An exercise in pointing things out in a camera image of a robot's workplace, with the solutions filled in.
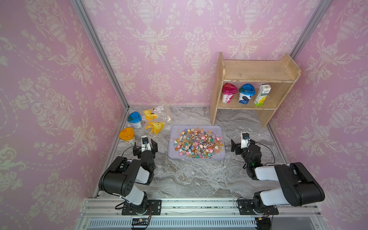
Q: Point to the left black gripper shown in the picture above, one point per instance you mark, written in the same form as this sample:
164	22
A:
136	152

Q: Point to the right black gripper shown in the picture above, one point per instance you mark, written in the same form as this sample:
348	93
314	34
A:
239	149

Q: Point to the candy ziploc bag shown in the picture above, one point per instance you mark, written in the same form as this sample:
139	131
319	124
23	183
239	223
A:
155	127
160	113

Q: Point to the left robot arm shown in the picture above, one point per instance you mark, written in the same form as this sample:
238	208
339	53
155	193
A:
121	177

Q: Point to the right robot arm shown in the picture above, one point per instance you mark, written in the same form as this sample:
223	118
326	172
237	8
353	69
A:
297	186

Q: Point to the pile of colourful candies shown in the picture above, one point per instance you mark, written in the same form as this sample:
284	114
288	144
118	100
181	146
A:
198	143

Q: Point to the orange lid cup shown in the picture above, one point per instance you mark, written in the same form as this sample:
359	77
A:
128	135

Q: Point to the blue lid cup on table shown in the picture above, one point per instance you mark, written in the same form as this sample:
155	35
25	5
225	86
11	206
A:
134	120

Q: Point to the lilac plastic tray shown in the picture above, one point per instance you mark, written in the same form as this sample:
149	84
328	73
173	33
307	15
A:
175	149

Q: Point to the blue lid cup on shelf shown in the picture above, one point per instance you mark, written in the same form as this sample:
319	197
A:
246	92

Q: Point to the pink lid cup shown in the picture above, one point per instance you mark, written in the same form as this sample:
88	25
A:
228	92

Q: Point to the green white carton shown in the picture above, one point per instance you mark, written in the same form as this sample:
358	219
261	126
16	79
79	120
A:
263	92

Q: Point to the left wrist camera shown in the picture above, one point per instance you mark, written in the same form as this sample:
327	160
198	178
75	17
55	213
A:
145	145

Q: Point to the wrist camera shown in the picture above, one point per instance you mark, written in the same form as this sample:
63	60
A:
245	140
145	145

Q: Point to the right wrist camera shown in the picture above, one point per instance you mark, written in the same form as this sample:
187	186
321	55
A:
245	140

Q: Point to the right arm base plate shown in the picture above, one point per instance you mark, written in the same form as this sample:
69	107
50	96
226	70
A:
249	207

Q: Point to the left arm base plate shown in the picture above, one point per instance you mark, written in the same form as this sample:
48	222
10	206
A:
151	206

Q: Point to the aluminium rail frame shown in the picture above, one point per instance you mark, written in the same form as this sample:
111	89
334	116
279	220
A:
196	214

